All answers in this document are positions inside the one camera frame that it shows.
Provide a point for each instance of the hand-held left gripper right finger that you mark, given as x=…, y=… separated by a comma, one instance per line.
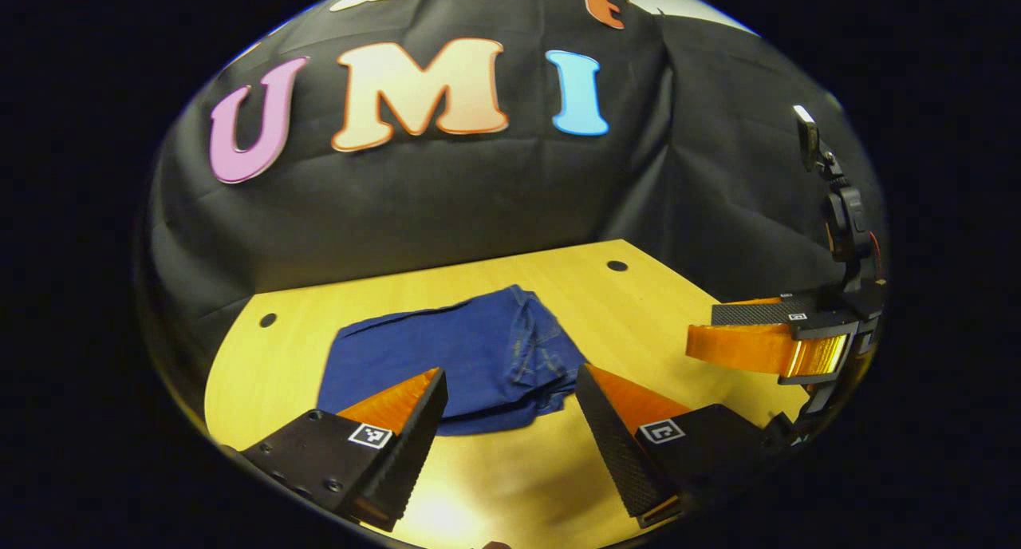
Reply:
x=614, y=453

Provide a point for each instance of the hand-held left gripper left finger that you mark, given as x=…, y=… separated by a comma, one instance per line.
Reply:
x=411, y=445

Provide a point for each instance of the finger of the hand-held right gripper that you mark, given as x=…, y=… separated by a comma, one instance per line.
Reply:
x=758, y=313
x=742, y=345

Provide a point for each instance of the blue denim jeans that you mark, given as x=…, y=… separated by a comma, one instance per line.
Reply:
x=447, y=349

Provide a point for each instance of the black backdrop cloth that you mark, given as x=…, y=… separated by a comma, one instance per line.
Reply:
x=447, y=198

